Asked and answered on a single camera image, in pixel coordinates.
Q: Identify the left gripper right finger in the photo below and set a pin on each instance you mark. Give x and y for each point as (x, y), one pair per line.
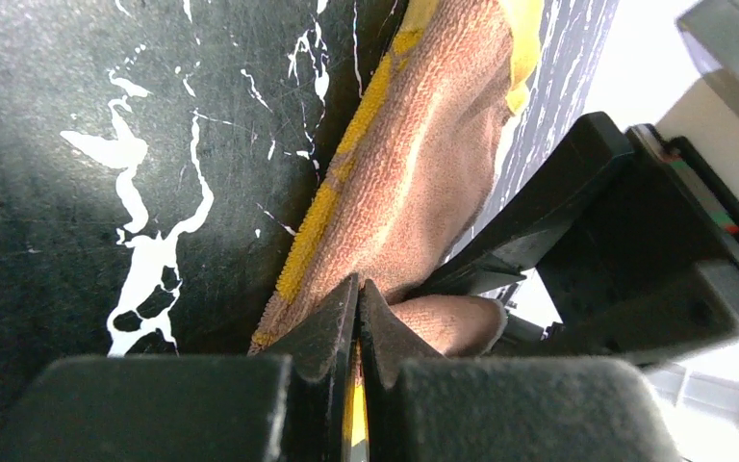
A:
(422, 406)

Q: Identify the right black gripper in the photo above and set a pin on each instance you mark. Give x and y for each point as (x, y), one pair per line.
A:
(634, 265)

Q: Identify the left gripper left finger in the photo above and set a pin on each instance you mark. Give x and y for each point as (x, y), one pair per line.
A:
(287, 403)

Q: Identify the yellow brown cloth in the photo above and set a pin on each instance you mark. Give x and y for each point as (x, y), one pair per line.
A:
(413, 170)

